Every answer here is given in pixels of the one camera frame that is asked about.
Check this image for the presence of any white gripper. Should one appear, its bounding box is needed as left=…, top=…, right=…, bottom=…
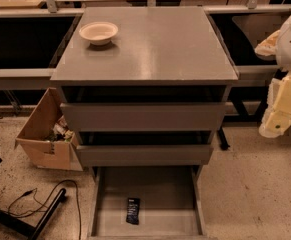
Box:
left=259, top=71, right=291, bottom=138

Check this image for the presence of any dark blue snack bar wrapper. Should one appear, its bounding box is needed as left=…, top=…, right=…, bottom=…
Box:
left=126, top=198, right=140, bottom=225

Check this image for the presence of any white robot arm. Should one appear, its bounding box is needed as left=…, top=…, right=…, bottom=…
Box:
left=255, top=15, right=291, bottom=138

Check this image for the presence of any grey open bottom drawer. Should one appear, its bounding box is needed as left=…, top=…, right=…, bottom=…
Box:
left=87, top=166, right=207, bottom=240

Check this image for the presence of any grey drawer cabinet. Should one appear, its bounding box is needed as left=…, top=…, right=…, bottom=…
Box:
left=50, top=6, right=240, bottom=240

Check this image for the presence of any grey middle drawer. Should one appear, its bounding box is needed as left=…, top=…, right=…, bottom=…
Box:
left=77, top=145, right=213, bottom=167

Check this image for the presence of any grey top drawer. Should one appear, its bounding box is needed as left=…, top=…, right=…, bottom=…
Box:
left=61, top=103, right=225, bottom=132

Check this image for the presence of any white paper bowl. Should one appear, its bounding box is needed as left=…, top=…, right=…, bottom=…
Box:
left=79, top=22, right=118, bottom=46

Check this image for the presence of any cardboard box with items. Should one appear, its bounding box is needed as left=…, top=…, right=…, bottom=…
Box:
left=15, top=88, right=83, bottom=171

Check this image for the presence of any black stand leg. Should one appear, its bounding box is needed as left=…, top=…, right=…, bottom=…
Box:
left=0, top=187, right=67, bottom=240

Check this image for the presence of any black table leg frame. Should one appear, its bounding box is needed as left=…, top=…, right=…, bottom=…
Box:
left=217, top=87, right=269, bottom=151

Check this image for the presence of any black floor cable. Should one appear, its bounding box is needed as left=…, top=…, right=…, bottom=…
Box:
left=6, top=179, right=83, bottom=240

